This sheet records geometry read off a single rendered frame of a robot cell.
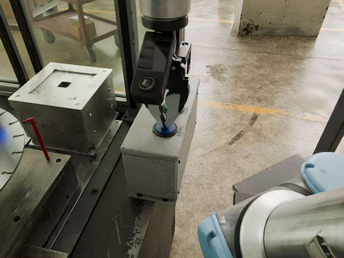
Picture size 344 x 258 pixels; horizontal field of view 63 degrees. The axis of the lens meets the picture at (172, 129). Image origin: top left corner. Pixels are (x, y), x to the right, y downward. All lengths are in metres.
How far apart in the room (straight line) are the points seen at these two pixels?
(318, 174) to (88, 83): 0.54
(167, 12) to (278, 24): 3.10
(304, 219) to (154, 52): 0.29
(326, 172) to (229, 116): 1.69
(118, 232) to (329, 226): 0.44
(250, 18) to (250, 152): 1.91
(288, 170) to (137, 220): 1.29
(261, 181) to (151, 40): 1.33
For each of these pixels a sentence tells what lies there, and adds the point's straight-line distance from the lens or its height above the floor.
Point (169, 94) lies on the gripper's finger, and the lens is 0.49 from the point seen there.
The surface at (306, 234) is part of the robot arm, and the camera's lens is 0.25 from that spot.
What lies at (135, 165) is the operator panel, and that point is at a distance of 0.55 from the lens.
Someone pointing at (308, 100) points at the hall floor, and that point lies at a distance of 2.44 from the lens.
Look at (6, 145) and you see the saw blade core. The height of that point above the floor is 0.95.
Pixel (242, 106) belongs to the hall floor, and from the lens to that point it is 2.20.
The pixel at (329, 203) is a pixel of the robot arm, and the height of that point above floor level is 1.09.
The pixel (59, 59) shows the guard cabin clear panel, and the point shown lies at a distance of 0.87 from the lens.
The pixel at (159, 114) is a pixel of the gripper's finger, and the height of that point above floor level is 0.94.
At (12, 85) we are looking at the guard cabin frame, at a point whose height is 0.79.
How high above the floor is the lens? 1.26
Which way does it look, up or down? 41 degrees down
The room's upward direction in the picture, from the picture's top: straight up
